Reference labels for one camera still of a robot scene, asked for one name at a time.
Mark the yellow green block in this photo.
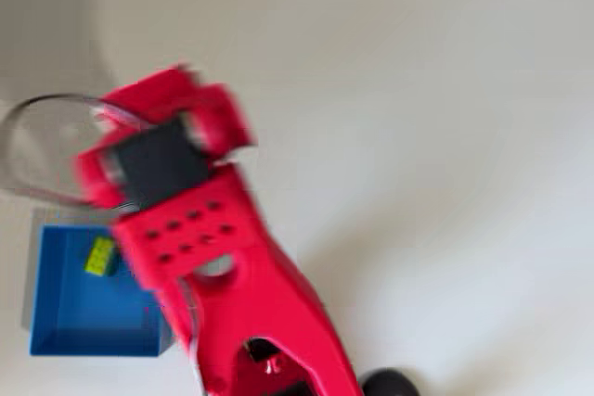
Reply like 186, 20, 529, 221
84, 235, 118, 277

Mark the blue square box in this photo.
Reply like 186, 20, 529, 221
28, 223, 175, 358

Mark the black round object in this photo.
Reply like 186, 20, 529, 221
363, 367, 421, 396

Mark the looped elbow servo wire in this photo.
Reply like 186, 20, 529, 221
0, 92, 143, 212

